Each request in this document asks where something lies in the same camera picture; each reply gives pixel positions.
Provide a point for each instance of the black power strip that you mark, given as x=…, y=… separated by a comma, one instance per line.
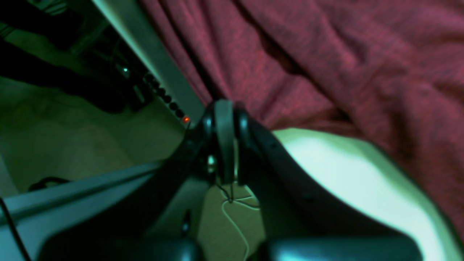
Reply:
x=141, y=88

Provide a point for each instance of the dark red t-shirt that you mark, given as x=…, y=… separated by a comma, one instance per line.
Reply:
x=390, y=72

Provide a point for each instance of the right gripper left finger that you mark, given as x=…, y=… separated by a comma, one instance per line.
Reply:
x=157, y=221

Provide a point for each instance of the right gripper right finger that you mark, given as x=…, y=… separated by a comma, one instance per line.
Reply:
x=304, y=221

